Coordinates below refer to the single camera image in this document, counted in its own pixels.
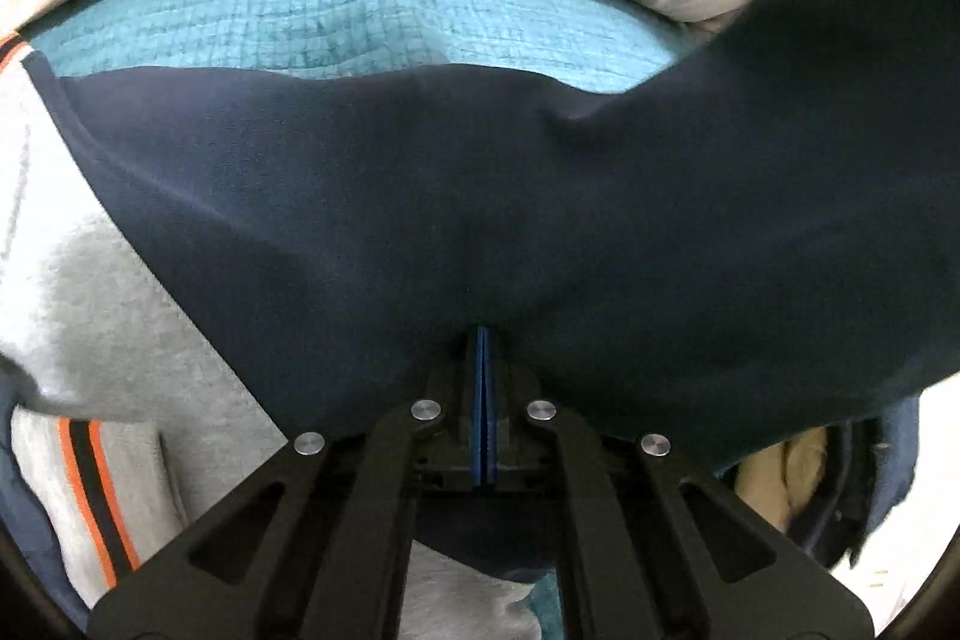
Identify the teal quilted bed sheet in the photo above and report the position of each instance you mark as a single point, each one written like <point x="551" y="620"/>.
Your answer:
<point x="337" y="10"/>

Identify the grey and navy zip jacket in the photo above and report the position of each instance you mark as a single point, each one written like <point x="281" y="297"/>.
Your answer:
<point x="525" y="197"/>

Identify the pile of folded clothes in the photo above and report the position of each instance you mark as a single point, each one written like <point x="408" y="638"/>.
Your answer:
<point x="780" y="475"/>

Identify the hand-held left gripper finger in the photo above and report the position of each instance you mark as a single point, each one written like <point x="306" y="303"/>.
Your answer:
<point x="477" y="407"/>
<point x="489" y="407"/>

